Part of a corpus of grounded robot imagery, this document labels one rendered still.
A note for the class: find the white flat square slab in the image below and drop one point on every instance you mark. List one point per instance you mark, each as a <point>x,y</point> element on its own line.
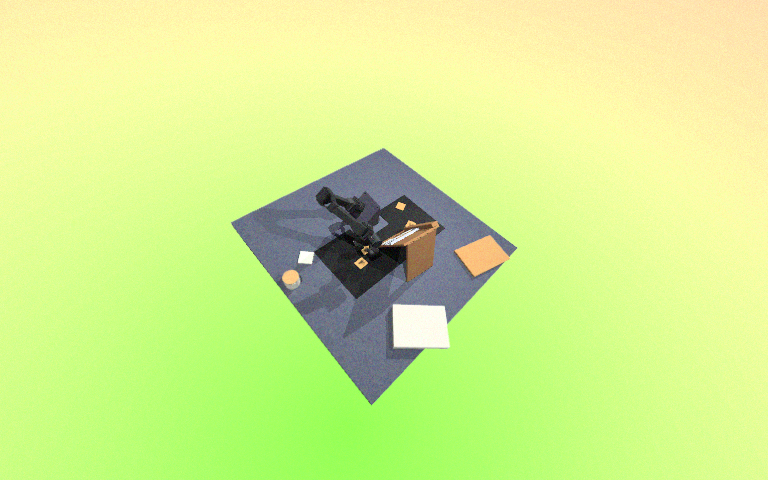
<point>423,327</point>

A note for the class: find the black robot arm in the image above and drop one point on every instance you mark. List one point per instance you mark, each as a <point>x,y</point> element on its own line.
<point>359,227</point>

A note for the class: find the small grey cylinder with orange top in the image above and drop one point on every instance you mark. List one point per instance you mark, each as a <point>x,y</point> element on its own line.
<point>291,279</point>

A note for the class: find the white square card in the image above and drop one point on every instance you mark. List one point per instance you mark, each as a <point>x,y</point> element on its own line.
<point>305,257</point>

